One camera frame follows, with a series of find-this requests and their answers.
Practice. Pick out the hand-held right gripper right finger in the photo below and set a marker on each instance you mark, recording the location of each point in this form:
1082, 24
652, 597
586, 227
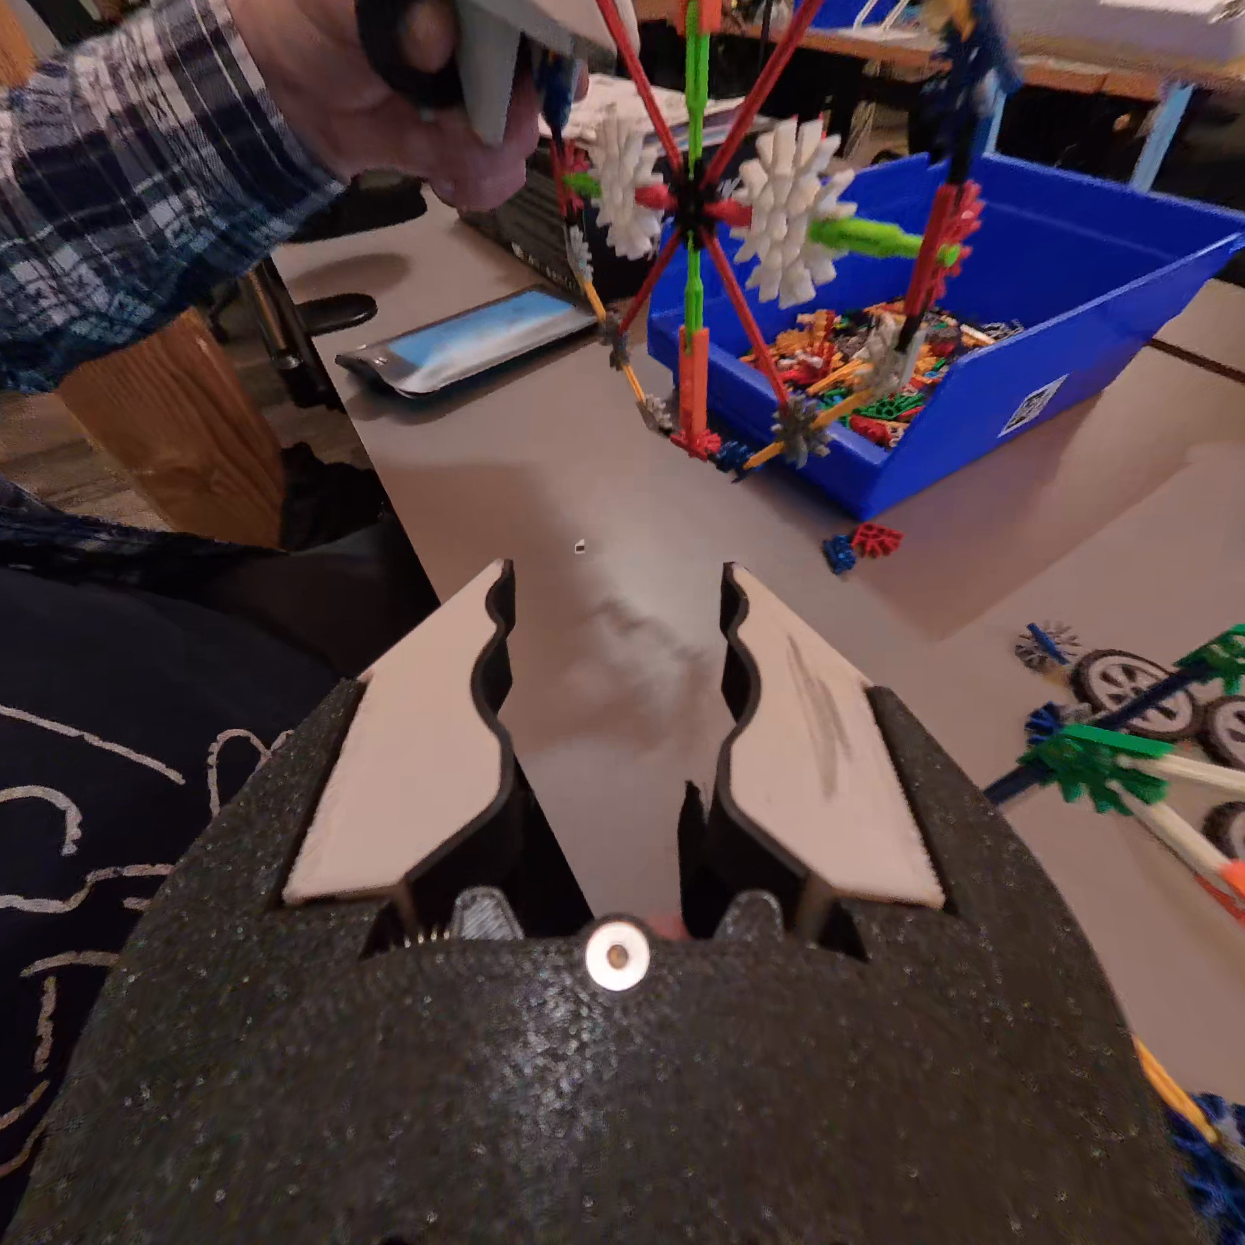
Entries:
829, 782

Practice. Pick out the blue bin with toy pieces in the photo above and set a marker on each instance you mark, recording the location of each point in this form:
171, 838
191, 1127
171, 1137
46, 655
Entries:
1070, 294

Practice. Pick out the pile of colourful toy pieces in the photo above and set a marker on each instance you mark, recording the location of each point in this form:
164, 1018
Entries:
860, 372

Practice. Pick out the colourful toy car model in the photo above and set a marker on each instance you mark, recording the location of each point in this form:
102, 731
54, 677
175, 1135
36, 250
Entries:
1101, 762

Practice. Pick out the black round pad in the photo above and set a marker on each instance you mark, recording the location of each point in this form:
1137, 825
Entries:
336, 312

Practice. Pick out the small blue red connector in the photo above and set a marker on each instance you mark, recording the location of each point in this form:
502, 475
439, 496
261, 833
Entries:
875, 540

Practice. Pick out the red clip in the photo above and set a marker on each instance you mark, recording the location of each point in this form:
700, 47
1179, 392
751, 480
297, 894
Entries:
946, 244

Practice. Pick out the colourful spoked wheel model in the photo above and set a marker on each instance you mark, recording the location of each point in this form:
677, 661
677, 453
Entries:
690, 201

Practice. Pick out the person's left hand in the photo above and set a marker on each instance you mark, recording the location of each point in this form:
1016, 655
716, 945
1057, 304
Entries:
389, 133

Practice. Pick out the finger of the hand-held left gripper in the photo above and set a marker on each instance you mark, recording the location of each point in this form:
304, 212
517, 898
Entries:
575, 24

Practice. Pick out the dark printed shirt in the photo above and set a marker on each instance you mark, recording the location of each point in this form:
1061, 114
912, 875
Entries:
116, 782

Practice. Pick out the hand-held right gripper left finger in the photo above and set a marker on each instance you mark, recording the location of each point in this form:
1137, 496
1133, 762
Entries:
410, 769

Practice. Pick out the black box with white print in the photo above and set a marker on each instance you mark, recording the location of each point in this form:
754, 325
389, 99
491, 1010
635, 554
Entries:
523, 232

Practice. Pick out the wooden post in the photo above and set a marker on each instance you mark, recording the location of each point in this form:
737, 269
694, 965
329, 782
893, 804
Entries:
175, 438

